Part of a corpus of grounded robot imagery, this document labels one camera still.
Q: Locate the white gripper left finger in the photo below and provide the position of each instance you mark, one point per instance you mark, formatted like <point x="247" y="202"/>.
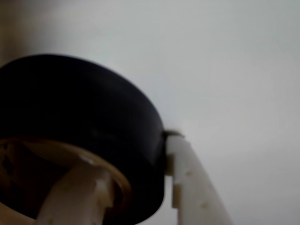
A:
<point x="77" y="192"/>

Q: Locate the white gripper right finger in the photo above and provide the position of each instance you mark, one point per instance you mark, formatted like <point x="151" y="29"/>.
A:
<point x="192" y="187"/>

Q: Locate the black tape roll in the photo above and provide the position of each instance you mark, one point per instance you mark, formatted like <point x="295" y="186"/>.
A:
<point x="82" y="105"/>

